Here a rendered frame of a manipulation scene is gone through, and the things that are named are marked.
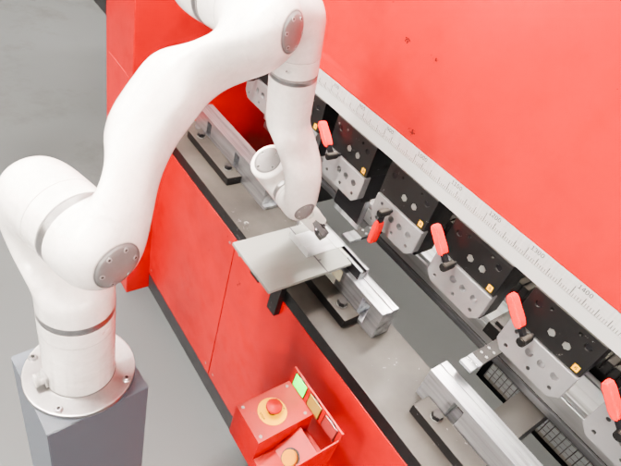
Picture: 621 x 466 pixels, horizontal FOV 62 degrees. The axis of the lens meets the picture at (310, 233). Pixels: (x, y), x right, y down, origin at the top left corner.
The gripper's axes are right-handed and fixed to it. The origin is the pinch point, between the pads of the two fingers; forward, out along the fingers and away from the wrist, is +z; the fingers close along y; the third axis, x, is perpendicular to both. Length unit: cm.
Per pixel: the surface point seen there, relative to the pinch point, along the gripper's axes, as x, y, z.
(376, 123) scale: -24.3, -3.3, -21.3
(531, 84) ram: -40, -31, -40
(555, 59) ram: -43, -33, -44
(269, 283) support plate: 17.8, -8.0, -6.3
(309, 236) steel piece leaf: 2.8, 2.6, 6.1
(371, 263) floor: -19, 55, 155
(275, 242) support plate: 10.7, 3.8, -0.3
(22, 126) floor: 87, 231, 66
